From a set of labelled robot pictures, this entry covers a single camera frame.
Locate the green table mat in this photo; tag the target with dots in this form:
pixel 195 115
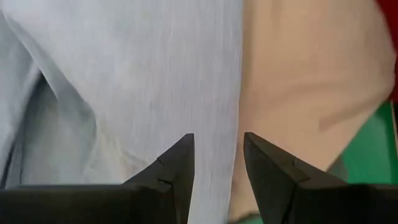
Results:
pixel 370 152

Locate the light blue garment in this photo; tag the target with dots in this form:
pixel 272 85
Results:
pixel 140 77

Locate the beige garment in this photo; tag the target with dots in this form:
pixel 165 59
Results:
pixel 304 77

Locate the red plastic laundry bin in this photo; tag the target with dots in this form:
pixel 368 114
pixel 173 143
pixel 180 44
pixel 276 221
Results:
pixel 392 37

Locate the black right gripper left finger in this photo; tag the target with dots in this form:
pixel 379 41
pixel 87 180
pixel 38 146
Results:
pixel 93 205

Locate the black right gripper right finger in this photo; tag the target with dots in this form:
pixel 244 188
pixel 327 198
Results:
pixel 326 205

